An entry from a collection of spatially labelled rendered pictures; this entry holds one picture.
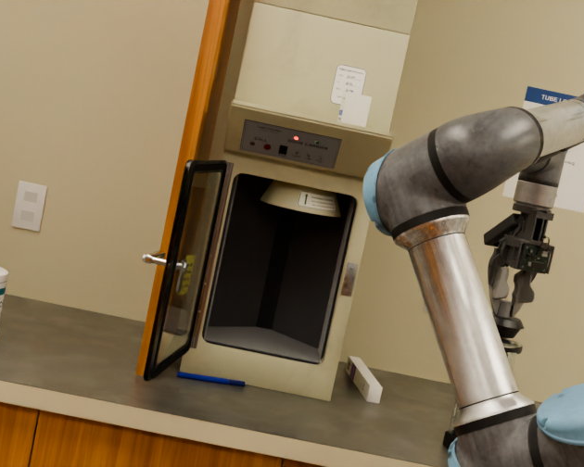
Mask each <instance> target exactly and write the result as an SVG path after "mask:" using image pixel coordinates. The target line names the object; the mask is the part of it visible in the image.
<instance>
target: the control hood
mask: <svg viewBox="0 0 584 467"><path fill-rule="evenodd" d="M245 120H253V121H257V122H262V123H267V124H271V125H275V126H280V127H285V128H289V129H293V130H298V131H303V132H307V133H315V134H320V135H324V136H328V137H333V138H337V139H342V141H341V144H340V148H339V150H338V154H337V158H336V164H335V167H334V168H333V169H329V168H325V167H320V166H316V165H311V164H307V163H302V162H298V161H294V160H289V159H284V158H277V157H272V156H267V155H263V154H259V153H254V152H249V151H245V150H240V145H241V139H242V134H243V129H244V123H245ZM394 136H395V135H394V134H393V133H389V132H384V131H379V130H376V129H371V128H366V127H362V126H358V125H353V124H348V123H344V122H340V121H335V120H327V119H323V118H318V117H313V116H310V115H305V114H300V113H296V112H292V111H287V110H282V109H278V108H274V107H266V106H261V105H257V104H252V103H248V102H243V101H239V100H234V99H233V101H231V105H230V110H229V117H228V123H227V129H226V135H225V142H224V148H225V150H230V151H235V152H238V153H243V154H248V155H252V156H256V157H261V158H269V159H274V160H278V161H283V162H287V163H292V164H297V165H300V166H305V167H310V168H315V169H318V170H327V171H332V172H336V173H340V174H345V175H349V176H354V177H358V178H363V179H364V176H365V174H366V173H367V170H368V168H369V167H370V166H371V165H372V164H373V163H374V162H375V161H377V160H378V159H380V158H381V157H383V156H384V155H385V154H386V153H387V152H389V150H390V148H391V146H392V143H393V140H394Z"/></svg>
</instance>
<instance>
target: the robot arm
mask: <svg viewBox="0 0 584 467"><path fill-rule="evenodd" d="M582 143H584V94H583V95H580V96H578V97H576V98H573V99H569V100H565V101H562V102H558V103H553V104H549V105H546V106H541V107H534V108H530V109H524V108H521V107H503V108H498V109H493V110H488V111H483V112H479V113H475V114H471V115H467V116H463V117H460V118H458V119H455V120H450V121H448V122H446V123H444V124H442V125H440V126H439V127H437V128H436V129H434V130H432V131H431V132H429V133H426V134H424V135H422V136H420V137H418V138H416V139H414V140H413V141H411V142H410V143H408V144H406V145H403V146H401V147H399V148H395V149H392V150H390V151H389V152H387V153H386V154H385V155H384V156H383V157H381V158H380V159H378V160H377V161H375V162H374V163H373V164H372V165H371V166H370V167H369V168H368V170H367V173H366V174H365V176H364V179H363V186H362V193H363V200H364V205H365V207H366V210H367V213H368V215H369V217H370V219H371V221H374V222H375V227H376V228H377V230H378V231H380V232H381V233H382V234H385V235H387V236H392V238H393V241H394V243H395V245H397V246H400V247H401V248H403V249H405V250H407V251H408V253H409V256H410V259H411V262H412V265H413V269H414V272H415V275H416V278H417V281H418V283H419V286H420V289H421V293H422V296H423V299H424V302H425V306H426V309H427V312H428V315H429V318H430V321H431V323H432V326H433V329H434V333H435V336H436V339H437V341H438V346H439V349H440V352H441V355H442V358H443V360H444V363H445V366H446V369H447V373H448V376H449V378H450V381H451V386H452V389H453V392H454V395H455V397H456V400H457V403H458V406H459V409H460V412H459V415H458V417H457V419H456V421H455V423H454V425H453V427H454V430H455V433H456V435H457V437H456V438H455V439H454V441H453V442H452V443H451V445H450V447H449V451H448V455H449V456H450V457H449V458H448V465H449V467H584V384H580V385H573V386H570V387H568V388H566V389H563V390H562V392H561V393H559V394H553V395H552V396H550V397H549V398H547V399H546V400H545V401H543V402H542V404H541V405H540V406H539V408H538V410H537V409H536V406H535V403H534V401H533V400H531V399H529V398H526V397H525V396H523V395H521V394H520V393H519V391H518V388H517V385H516V382H515V379H514V375H513V373H512V370H511V367H510V364H509V361H508V359H507V356H506V353H505V350H504V347H503V344H502V341H501V338H500V335H499V332H498V329H497V326H496V323H495V321H494V318H493V315H492V312H491V309H490V306H489V302H488V300H487V297H486V294H485V291H484V288H483V285H482V283H481V280H480V277H479V274H478V271H477V268H476V264H475V262H474V259H473V256H472V253H471V250H470V247H469V245H468V242H467V239H466V236H465V230H466V228H467V226H468V224H469V222H470V220H471V218H470V215H469V212H468V209H467V206H466V203H468V202H470V201H472V200H474V199H477V198H479V197H480V196H482V195H484V194H486V193H487V192H489V191H491V190H493V189H494V188H496V187H497V186H499V185H500V184H502V183H504V182H505V181H507V180H509V179H510V178H512V177H513V176H515V175H516V174H517V173H518V172H519V175H518V180H520V181H518V180H517V184H516V188H515V191H514V201H515V203H514V204H513V208H512V209H513V210H516V211H520V212H521V213H520V214H517V213H513V214H512V215H510V216H509V217H507V218H506V219H505V220H503V221H501V222H500V223H499V224H497V225H496V226H494V227H493V228H492V229H490V230H489V231H487V232H486V233H484V244H485V245H486V246H495V247H494V252H493V254H492V256H491V258H490V260H489V265H488V282H489V298H490V304H491V307H492V310H493V313H494V314H497V315H498V311H499V308H500V305H501V304H500V303H501V302H500V299H502V298H507V297H508V295H509V291H510V288H509V285H508V284H507V280H508V277H509V268H508V266H510V267H511V268H514V269H517V270H521V271H519V272H517V273H516V274H515V275H514V291H513V292H512V301H511V302H512V307H511V311H510V317H514V315H515V314H516V313H517V312H518V311H519V310H520V309H521V307H522V306H523V304H524V303H531V302H533V301H534V298H535V292H534V291H533V289H532V287H531V283H532V281H533V280H534V279H535V277H536V275H537V273H543V274H545V273H548V274H549V271H550V267H551V263H552V256H553V252H554V248H555V246H550V245H549V243H550V238H549V237H548V243H543V241H544V239H545V238H546V235H545V234H546V229H547V225H548V221H552V220H553V216H554V214H553V213H552V211H551V210H550V208H553V205H554V201H555V198H556V197H557V189H558V186H559V182H560V179H561V174H562V170H563V166H564V163H565V155H566V153H567V151H568V149H570V148H572V147H574V146H577V145H580V144H582ZM523 181H524V182H523ZM528 182H529V183H528ZM537 183H538V184H537ZM545 185H547V186H545ZM550 186H551V187H550ZM554 187H556V188H554ZM547 244H548V245H547ZM496 247H497V248H496ZM550 255H551V256H550ZM548 263H549V265H548ZM504 266H506V267H504Z"/></svg>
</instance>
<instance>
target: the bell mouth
mask: <svg viewBox="0 0 584 467"><path fill-rule="evenodd" d="M260 200H261V201H263V202H265V203H268V204H271V205H275V206H277V207H281V208H289V209H293V210H296V211H301V212H306V213H310V214H316V215H322V216H327V217H341V215H340V210H339V205H338V201H337V196H336V192H331V191H326V190H322V189H317V188H313V187H309V186H304V185H299V184H294V183H287V182H282V181H277V180H273V182H272V183H271V184H270V186H269V187H268V189H267V190H266V191H265V193H264V194H263V196H262V197H261V199H260Z"/></svg>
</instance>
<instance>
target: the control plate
mask: <svg viewBox="0 0 584 467"><path fill-rule="evenodd" d="M294 136H297V137H298V140H295V139H294ZM315 141H319V142H320V144H318V145H317V144H315V143H314V142H315ZM341 141H342V139H337V138H333V137H328V136H324V135H320V134H315V133H307V132H303V131H298V130H293V129H289V128H285V127H280V126H275V125H271V124H267V123H262V122H257V121H253V120H245V123H244V129H243V134H242V139H241V145H240V150H245V151H249V152H254V153H259V154H263V155H267V156H272V157H277V158H284V159H289V160H294V161H298V162H302V163H307V164H311V165H316V166H320V167H325V168H329V169H333V168H334V167H335V164H336V158H337V154H338V150H339V148H340V144H341ZM250 142H254V143H255V145H251V144H250ZM266 144H268V145H270V146H271V149H269V150H266V149H265V148H264V145H266ZM280 145H285V146H288V148H287V152H286V155H283V154H278V152H279V148H280ZM297 150H298V151H299V154H296V153H295V151H297ZM307 153H311V156H310V157H308V156H307ZM319 156H323V158H322V159H319Z"/></svg>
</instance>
